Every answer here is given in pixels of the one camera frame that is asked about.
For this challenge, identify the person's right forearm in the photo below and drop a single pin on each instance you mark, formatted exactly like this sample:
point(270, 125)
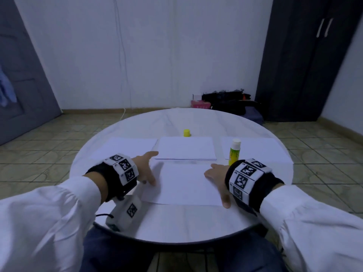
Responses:
point(312, 229)

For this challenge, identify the person's left forearm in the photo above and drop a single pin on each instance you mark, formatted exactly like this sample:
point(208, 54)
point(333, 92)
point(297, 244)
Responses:
point(45, 229)

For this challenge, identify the black wristband with markers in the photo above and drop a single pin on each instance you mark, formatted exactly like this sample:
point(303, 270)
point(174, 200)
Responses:
point(116, 175)
point(252, 187)

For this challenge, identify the white paper stack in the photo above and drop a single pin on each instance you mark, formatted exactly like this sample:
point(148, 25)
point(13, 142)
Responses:
point(122, 147)
point(266, 149)

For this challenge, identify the yellow glue stick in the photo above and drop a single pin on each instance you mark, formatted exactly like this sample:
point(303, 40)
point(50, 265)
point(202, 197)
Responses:
point(234, 153)

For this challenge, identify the person's right hand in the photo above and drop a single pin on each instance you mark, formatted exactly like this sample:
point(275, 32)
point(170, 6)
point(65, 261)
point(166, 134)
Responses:
point(218, 175)

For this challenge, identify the blue suitcase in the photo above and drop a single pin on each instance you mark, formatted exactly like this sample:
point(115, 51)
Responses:
point(253, 115)

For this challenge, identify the person's legs in blue jeans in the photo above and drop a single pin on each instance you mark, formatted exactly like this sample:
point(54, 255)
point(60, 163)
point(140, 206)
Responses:
point(113, 255)

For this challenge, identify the person's left hand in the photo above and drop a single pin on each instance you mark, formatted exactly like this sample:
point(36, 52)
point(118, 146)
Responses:
point(144, 167)

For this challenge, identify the black right wristband with markers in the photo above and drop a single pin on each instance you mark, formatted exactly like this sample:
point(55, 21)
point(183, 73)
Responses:
point(252, 187)

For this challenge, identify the yellow glue stick cap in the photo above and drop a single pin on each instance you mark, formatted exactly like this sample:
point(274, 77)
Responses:
point(186, 133)

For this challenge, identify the pink box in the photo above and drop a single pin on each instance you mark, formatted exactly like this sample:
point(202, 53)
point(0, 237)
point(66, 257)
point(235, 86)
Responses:
point(200, 104)

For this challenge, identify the grey door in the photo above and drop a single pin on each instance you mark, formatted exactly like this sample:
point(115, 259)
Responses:
point(25, 82)

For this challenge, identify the black bag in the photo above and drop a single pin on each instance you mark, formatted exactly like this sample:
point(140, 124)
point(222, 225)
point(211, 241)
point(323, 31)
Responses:
point(227, 102)

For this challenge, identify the single white paper sheet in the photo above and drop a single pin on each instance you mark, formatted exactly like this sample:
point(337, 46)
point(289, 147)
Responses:
point(181, 184)
point(185, 148)

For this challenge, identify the black wardrobe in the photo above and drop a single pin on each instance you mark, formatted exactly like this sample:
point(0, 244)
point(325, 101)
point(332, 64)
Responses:
point(306, 53)

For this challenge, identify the blue hanging cloth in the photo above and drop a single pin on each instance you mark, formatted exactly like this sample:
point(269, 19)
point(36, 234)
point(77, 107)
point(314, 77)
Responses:
point(5, 87)

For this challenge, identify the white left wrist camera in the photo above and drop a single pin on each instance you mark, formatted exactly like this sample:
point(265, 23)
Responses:
point(125, 213)

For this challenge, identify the black left wristband with markers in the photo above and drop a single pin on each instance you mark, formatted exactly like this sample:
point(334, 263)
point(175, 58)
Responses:
point(116, 175)

